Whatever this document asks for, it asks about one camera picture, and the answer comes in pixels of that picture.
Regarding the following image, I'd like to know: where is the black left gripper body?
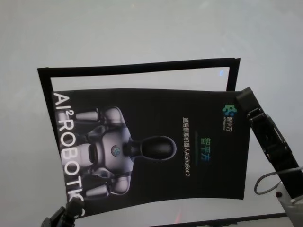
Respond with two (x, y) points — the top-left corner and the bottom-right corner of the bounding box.
(41, 214), (60, 227)

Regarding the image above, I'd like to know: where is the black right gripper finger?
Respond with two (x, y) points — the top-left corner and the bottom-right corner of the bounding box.
(236, 87), (290, 157)

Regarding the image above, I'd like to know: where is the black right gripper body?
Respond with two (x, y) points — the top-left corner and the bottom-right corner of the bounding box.
(267, 148), (303, 201)

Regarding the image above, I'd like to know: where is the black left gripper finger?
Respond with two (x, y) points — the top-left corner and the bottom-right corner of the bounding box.
(53, 198), (84, 227)

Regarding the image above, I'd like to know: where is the black AI robotics poster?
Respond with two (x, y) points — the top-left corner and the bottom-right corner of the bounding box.
(51, 87), (252, 218)

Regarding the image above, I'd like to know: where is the long black tape strip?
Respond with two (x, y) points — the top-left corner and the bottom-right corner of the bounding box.
(37, 57), (242, 78)

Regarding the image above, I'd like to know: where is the thin grey cable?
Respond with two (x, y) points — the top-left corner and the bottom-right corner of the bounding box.
(254, 166), (303, 195)

